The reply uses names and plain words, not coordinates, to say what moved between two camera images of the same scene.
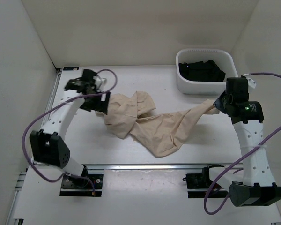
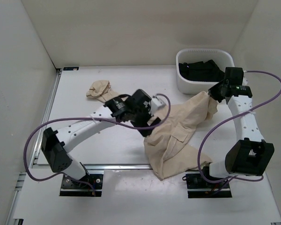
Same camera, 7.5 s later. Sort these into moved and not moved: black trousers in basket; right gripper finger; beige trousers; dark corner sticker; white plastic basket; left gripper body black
Moved: right gripper finger; left gripper body black; beige trousers
Not moved: dark corner sticker; black trousers in basket; white plastic basket
